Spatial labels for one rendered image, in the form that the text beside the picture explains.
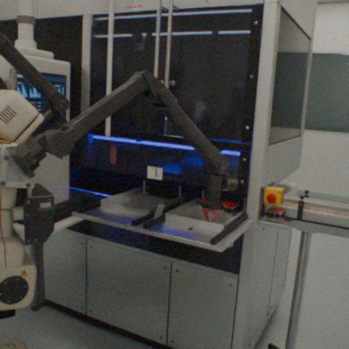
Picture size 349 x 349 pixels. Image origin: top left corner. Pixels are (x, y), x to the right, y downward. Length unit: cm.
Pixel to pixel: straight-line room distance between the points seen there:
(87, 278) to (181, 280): 63
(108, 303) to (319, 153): 465
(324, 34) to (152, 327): 515
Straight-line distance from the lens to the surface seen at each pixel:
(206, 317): 204
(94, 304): 242
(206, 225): 156
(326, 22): 642
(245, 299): 191
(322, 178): 636
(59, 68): 208
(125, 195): 197
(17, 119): 131
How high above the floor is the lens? 138
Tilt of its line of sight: 11 degrees down
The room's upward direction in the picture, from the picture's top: 3 degrees clockwise
